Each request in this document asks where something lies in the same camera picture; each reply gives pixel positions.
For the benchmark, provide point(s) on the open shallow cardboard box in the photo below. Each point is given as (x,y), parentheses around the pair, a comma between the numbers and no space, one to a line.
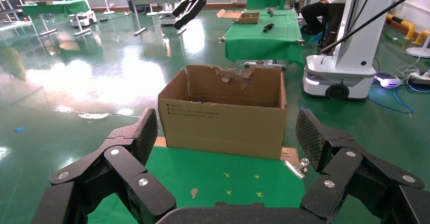
(248,17)

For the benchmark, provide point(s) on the small black tool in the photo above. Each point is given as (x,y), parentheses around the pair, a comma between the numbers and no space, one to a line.
(268,27)

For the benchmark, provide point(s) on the white wheeled column robot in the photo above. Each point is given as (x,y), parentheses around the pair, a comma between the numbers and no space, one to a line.
(339,78)

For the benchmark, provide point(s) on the seated person dark trousers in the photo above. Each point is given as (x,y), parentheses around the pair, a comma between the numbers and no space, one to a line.
(315,14)

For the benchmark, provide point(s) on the white round stand base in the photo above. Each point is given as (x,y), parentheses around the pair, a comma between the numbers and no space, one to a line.
(418,52)

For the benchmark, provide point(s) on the white power strip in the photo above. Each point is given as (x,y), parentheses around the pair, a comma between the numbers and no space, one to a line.
(420,78)

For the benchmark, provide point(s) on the long green cloth table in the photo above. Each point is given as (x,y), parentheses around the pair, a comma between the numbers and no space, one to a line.
(53,7)

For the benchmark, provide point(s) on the white device purple light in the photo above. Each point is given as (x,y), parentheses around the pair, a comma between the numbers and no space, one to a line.
(389,81)

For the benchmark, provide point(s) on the large torn cardboard carton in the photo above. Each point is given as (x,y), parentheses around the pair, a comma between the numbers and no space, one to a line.
(221,132)

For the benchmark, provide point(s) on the small table edge clip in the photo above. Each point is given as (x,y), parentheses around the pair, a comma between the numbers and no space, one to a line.
(222,40)
(300,41)

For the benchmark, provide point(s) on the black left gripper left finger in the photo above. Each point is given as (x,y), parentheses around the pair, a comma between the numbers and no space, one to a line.
(117,168)

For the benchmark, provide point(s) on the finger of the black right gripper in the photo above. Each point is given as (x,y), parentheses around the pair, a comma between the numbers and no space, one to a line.
(188,1)
(189,14)

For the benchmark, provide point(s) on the green table cloth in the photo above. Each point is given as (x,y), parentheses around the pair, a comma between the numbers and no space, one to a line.
(208,168)

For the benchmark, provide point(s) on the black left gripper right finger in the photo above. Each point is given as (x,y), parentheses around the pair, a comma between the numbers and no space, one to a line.
(349,172)

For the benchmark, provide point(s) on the blue paper scrap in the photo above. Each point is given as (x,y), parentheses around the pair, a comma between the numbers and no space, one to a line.
(20,129)

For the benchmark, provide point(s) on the yellow black floor barrier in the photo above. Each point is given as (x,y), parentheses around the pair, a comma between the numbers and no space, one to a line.
(401,23)

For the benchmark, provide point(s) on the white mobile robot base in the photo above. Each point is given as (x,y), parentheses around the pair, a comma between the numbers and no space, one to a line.
(82,17)
(168,17)

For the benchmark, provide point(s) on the brown cardboard scrap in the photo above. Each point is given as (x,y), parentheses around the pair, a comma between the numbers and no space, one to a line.
(194,192)

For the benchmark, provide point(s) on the large green cloth table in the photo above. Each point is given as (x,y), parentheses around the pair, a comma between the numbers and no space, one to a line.
(262,41)

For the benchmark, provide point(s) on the silver binder clip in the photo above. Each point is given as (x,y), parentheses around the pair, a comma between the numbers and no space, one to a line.
(295,169)

